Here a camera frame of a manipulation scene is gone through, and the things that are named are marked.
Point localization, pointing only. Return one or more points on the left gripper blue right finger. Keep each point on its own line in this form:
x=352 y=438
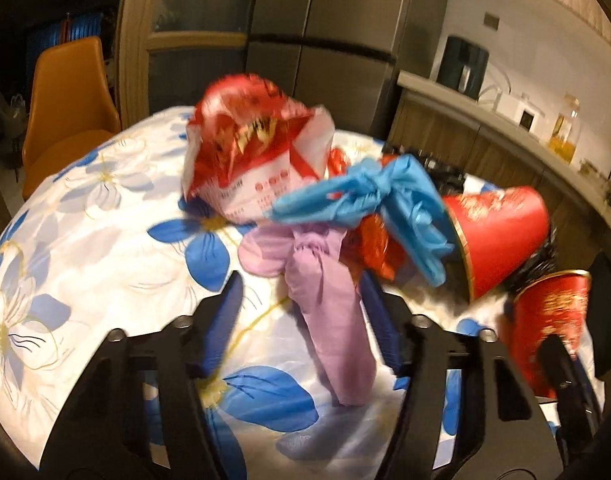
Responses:
x=502 y=432

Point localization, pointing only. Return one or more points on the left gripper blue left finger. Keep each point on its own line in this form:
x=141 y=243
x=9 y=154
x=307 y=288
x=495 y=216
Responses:
x=101 y=431

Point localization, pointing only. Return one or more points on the red paper cup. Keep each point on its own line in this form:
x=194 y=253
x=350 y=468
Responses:
x=497 y=231
x=553 y=305

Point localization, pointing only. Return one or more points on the pink plastic bag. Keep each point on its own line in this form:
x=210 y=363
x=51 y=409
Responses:
x=308 y=257

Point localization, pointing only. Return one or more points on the blue plastic glove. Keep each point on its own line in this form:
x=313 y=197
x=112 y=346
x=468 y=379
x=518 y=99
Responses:
x=399 y=190

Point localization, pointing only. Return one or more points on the red white plastic bag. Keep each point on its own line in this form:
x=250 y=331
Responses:
x=248 y=144

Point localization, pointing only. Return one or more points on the floral blue white tablecloth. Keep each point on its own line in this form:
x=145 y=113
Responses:
x=109 y=242

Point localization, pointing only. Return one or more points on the wooden lower cabinets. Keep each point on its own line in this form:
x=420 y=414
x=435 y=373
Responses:
x=456 y=130

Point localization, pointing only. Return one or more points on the cooking oil bottle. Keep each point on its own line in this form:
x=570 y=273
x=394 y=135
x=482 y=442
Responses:
x=567 y=130

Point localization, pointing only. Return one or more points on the white rice cooker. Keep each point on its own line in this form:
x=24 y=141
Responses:
x=520 y=110

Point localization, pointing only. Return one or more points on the orange chair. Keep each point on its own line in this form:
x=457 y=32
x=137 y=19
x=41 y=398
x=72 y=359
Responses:
x=71 y=112

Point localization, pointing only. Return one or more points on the black air fryer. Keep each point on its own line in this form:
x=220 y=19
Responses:
x=463 y=65

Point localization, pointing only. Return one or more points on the wooden glass door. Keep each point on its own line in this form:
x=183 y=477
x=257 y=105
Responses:
x=168 y=51

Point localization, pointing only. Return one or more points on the dark grey refrigerator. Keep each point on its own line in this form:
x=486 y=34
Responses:
x=345 y=55

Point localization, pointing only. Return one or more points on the wall socket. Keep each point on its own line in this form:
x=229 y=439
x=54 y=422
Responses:
x=491 y=21

